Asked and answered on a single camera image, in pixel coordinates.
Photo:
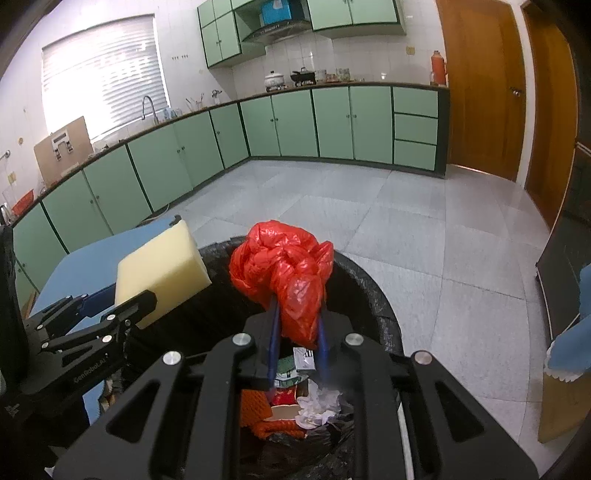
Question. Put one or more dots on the glass jar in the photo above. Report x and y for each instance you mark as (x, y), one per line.
(342, 74)

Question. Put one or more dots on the steel faucet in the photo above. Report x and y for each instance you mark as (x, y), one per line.
(150, 104)

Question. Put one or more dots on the wooden board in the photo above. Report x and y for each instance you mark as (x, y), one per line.
(74, 170)

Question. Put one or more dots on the white cooking pot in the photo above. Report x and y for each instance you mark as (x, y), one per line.
(275, 81)

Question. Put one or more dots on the white window blind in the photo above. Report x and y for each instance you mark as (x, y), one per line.
(106, 78)

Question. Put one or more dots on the wooden door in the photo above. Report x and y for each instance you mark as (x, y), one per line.
(551, 115)
(480, 92)

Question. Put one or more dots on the dark cabinet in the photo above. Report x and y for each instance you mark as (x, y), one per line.
(568, 240)

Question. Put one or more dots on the red plastic bag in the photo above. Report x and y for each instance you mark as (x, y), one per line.
(277, 258)

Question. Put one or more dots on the trash bin with black liner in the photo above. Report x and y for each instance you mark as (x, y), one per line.
(369, 304)

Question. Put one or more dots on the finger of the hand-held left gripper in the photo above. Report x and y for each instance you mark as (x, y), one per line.
(134, 307)
(99, 300)

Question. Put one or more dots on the wooden panel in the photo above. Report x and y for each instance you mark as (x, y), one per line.
(561, 406)

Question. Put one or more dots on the black wok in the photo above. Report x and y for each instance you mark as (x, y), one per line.
(303, 77)

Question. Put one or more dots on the white green printed package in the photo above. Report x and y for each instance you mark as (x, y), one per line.
(302, 357)

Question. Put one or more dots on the range hood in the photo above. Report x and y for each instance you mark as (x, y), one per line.
(277, 31)

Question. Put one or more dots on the orange foam net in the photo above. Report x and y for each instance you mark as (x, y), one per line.
(254, 408)

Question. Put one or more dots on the white tissue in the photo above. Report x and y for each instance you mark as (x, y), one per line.
(318, 406)

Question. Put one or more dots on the blue tablecloth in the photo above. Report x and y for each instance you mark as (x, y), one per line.
(69, 272)

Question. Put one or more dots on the orange thermos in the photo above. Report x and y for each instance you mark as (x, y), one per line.
(438, 69)

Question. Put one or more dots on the white clip holder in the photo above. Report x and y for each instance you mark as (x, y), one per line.
(61, 144)

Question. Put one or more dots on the green base kitchen cabinets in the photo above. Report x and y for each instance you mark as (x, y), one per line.
(332, 120)

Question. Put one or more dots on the pale yellow foam block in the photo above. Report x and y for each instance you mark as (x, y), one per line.
(161, 267)

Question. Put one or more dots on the blue box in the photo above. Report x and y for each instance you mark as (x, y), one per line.
(274, 11)

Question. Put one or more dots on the blue scalloped cloth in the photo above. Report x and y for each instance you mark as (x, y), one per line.
(572, 346)

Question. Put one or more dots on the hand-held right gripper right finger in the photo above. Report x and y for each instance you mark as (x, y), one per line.
(323, 346)

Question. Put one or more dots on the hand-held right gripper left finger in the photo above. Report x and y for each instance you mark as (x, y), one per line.
(274, 341)

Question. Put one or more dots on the green wall cabinets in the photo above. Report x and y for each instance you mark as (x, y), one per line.
(351, 11)

